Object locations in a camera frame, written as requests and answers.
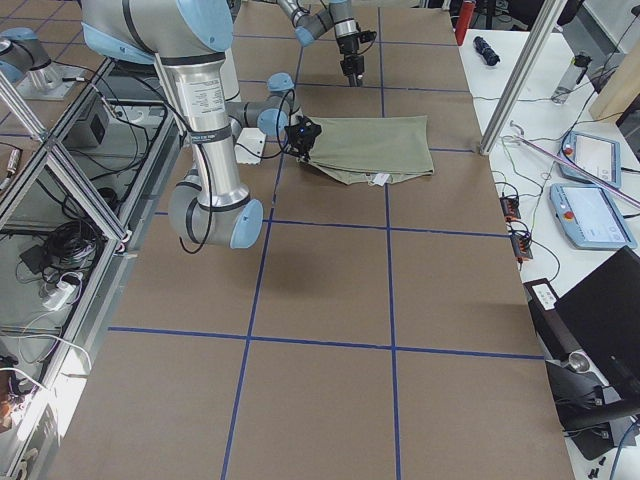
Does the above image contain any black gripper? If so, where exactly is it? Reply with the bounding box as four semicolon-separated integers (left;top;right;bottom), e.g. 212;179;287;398
284;116;321;163
338;37;365;87

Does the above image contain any olive green long-sleeve shirt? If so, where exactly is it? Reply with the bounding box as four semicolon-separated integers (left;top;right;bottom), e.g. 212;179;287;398
307;115;435;185

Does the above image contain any white Miniso price tag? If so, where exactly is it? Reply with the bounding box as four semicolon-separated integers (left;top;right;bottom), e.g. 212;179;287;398
370;173;391;186

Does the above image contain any red cylinder tube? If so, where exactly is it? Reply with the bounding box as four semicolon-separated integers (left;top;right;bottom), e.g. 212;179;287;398
454;0;476;46

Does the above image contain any folded dark blue umbrella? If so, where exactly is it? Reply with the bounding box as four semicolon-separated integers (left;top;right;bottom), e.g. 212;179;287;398
473;36;500;67

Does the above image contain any brown paper table cover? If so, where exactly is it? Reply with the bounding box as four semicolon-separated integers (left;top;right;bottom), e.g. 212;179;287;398
46;3;573;479

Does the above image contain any clear water bottle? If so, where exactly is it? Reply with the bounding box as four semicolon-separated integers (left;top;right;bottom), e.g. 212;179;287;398
550;51;592;104

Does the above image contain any grabber reach stick tool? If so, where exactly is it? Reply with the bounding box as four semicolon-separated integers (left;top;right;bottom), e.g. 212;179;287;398
509;121;640;208

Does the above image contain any blue teach pendant far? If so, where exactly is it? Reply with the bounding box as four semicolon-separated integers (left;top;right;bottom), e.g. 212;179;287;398
559;131;622;188

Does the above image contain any blue teach pendant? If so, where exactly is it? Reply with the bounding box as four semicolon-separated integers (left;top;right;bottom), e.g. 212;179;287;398
549;183;637;250
559;131;622;188

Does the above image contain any blue teach pendant near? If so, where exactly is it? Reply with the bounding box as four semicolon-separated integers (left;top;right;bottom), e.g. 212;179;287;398
549;183;637;250

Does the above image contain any black laptop computer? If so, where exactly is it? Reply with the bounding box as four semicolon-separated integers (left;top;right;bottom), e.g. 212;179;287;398
524;247;639;431

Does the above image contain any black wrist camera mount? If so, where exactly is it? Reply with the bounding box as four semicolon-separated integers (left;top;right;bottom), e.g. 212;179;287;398
358;30;377;43

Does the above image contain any white camera pole base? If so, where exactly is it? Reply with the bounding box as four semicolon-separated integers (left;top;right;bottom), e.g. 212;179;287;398
221;49;266;165

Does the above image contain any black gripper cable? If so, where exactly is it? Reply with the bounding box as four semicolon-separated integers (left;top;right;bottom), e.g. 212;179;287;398
179;87;301;254

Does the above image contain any aluminium frame post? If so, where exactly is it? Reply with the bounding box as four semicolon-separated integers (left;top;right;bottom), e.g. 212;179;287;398
478;0;567;156

